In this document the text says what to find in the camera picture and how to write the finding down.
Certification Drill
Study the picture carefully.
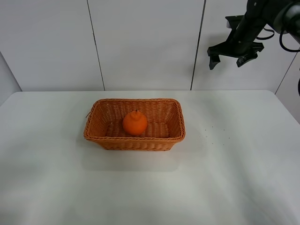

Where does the orange with knobby top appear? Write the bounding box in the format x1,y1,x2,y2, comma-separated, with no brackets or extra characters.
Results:
122,110,148,135

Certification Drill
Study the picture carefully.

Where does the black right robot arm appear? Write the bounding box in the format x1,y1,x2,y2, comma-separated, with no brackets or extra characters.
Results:
207,0,300,70

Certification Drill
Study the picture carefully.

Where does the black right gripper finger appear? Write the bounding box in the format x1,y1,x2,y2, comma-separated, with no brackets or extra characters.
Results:
236,52,258,68
209,55,220,70

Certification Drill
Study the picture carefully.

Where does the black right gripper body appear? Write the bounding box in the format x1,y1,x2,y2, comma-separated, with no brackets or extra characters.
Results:
207,0,281,58

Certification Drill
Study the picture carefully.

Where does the orange woven rectangular basket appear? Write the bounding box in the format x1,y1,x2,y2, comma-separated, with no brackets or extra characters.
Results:
83,98,186,151

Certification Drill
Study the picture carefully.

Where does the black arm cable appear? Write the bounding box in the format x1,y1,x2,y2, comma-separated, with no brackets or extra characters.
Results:
255,27,300,52

